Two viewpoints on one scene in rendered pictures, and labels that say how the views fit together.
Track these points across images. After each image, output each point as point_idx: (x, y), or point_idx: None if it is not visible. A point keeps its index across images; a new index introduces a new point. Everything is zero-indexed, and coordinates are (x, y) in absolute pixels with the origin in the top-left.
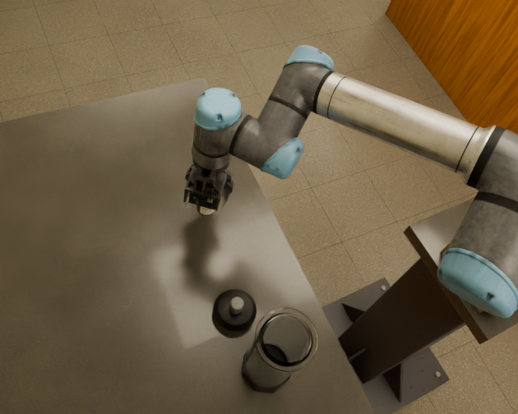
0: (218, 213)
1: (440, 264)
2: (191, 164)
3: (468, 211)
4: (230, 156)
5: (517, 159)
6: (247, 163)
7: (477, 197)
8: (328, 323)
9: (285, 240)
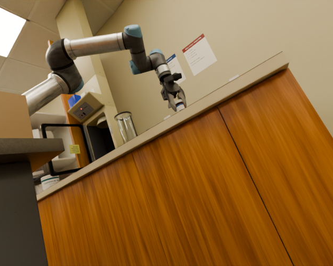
0: (168, 106)
1: (83, 82)
2: (179, 86)
3: (75, 66)
4: (157, 74)
5: (64, 47)
6: (191, 104)
7: (73, 61)
8: (114, 149)
9: (146, 130)
